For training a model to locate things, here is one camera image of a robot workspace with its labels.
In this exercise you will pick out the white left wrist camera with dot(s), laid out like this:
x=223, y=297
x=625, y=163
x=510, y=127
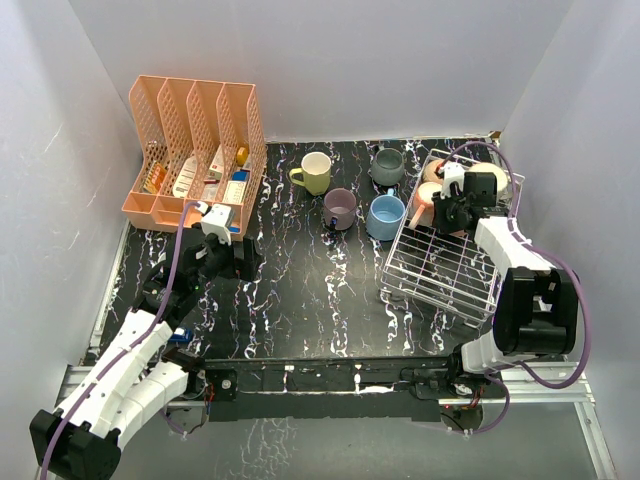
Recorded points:
x=216, y=220

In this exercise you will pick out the white labelled box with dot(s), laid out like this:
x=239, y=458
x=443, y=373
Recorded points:
x=185, y=178

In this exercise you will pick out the purple ceramic mug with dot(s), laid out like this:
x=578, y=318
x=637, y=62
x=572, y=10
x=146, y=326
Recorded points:
x=339, y=209

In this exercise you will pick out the green-inside mushroom pattern mug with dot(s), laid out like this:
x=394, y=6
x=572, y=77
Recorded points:
x=502, y=178

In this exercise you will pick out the pink mug white inside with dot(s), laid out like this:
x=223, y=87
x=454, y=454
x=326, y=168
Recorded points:
x=456, y=233

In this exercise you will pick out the dark grey round mug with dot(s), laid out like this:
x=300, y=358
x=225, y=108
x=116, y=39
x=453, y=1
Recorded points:
x=388, y=167

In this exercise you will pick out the pink plastic file organizer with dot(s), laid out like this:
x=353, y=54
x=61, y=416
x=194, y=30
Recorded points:
x=176, y=118

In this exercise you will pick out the white printed flat box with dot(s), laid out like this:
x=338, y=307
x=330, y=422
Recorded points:
x=235, y=192

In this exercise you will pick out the black front mounting rail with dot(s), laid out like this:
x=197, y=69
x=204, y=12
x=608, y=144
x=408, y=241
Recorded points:
x=336, y=388

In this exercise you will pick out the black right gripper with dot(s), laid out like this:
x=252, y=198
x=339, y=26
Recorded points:
x=438, y=203

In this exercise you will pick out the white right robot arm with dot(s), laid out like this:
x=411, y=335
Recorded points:
x=537, y=308

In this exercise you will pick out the orange red packet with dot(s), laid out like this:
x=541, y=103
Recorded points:
x=154, y=179

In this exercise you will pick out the yellow-green ceramic mug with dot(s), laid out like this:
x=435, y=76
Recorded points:
x=314, y=173

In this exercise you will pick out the light blue ceramic mug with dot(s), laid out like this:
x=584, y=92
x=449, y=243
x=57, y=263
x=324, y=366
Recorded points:
x=385, y=216

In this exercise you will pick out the yellow small bottle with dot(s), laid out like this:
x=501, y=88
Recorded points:
x=242, y=155

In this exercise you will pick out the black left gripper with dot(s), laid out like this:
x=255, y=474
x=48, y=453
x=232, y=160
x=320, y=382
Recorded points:
x=250, y=259

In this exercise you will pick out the light pink mug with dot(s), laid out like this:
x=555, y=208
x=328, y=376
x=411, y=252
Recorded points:
x=422, y=207

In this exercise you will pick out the tan glazed round mug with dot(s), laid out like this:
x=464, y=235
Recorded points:
x=430, y=173

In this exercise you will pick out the white wire dish rack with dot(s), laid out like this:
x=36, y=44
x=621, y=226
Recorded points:
x=450, y=273

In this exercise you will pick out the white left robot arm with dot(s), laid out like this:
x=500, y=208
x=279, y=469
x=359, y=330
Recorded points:
x=84, y=437

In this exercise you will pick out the blue stapler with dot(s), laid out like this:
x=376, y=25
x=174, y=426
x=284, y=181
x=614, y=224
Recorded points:
x=181, y=336

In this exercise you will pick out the blue white small box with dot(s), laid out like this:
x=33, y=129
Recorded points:
x=241, y=175

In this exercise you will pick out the white red medicine box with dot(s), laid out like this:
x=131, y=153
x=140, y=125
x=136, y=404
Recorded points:
x=216, y=168

